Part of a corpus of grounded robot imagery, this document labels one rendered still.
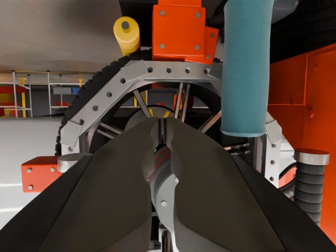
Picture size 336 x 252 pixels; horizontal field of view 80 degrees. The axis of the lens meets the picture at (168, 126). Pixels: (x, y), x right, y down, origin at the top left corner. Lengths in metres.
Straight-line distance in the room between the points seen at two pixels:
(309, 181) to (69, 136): 0.46
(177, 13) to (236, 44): 0.17
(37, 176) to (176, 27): 0.46
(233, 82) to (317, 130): 0.37
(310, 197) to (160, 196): 0.23
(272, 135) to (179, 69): 0.29
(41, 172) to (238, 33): 0.51
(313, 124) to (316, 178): 0.36
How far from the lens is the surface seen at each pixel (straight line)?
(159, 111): 1.04
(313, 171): 0.37
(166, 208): 0.38
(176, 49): 0.49
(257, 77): 0.41
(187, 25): 0.51
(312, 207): 0.38
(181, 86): 0.59
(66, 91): 4.82
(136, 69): 0.48
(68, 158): 0.29
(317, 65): 0.72
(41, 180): 0.56
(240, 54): 0.41
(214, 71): 0.51
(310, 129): 0.72
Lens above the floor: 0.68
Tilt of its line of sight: 6 degrees up
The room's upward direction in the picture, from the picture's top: 180 degrees counter-clockwise
